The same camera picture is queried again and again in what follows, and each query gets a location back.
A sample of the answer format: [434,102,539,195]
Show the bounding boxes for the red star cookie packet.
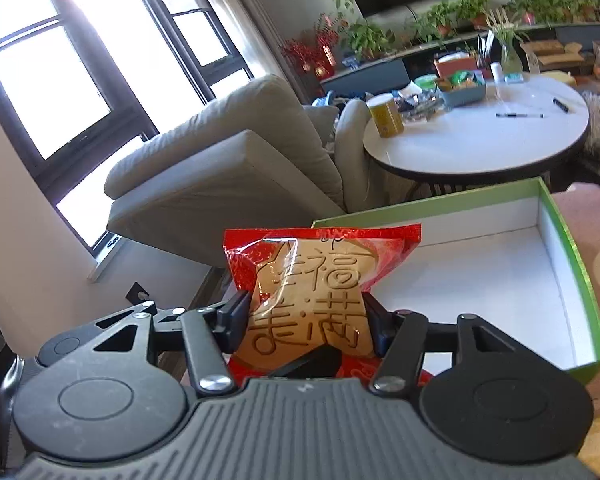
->
[223,224,422,384]

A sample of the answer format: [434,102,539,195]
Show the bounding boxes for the green cardboard box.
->
[314,179,600,384]

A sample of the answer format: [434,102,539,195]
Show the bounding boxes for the beige sofa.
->
[104,75,385,268]

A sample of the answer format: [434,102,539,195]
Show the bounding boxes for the yellow canister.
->
[366,93,404,138]

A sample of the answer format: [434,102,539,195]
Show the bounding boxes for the white round table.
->
[363,74,590,185]

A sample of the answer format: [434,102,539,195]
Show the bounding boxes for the black pen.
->
[495,113,545,118]

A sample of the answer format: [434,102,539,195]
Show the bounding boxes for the blue snack tray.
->
[436,70,486,108]

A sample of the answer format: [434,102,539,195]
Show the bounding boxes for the black marker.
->
[553,98,570,114]

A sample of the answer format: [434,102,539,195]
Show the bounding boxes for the red flower decoration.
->
[280,13,348,80]

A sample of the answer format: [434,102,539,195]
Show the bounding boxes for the glass vase with stems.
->
[486,8,524,76]

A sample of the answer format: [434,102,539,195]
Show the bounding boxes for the dark tv console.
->
[321,23,600,96]

